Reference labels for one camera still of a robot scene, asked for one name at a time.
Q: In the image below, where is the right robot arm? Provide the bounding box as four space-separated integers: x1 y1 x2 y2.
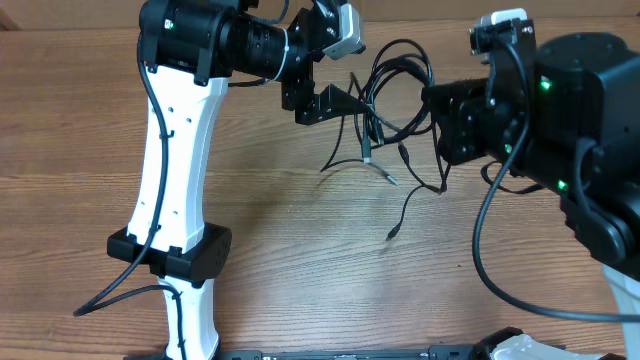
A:
422 9 639 359

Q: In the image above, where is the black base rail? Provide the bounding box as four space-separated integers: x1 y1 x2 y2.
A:
122 327 626 360

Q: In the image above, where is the long black usb cable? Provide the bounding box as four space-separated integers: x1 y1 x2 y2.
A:
319 72 451 242

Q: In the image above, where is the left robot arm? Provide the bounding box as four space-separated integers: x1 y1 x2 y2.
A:
107 1 365 359

